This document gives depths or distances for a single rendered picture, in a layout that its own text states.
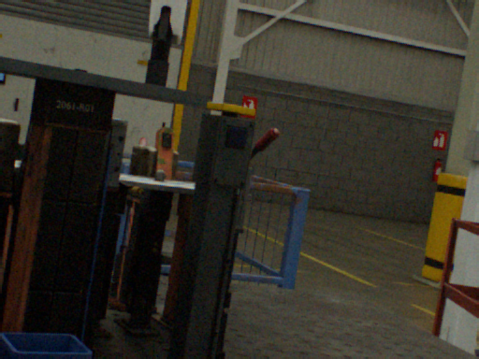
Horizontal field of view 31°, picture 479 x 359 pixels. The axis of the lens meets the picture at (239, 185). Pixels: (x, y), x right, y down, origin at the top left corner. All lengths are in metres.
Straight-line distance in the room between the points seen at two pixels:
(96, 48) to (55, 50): 0.44
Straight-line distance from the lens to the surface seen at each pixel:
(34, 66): 1.20
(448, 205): 8.55
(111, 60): 9.49
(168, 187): 1.62
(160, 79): 1.30
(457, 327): 5.46
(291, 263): 3.59
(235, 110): 1.36
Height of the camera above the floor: 1.11
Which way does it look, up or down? 3 degrees down
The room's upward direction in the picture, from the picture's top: 9 degrees clockwise
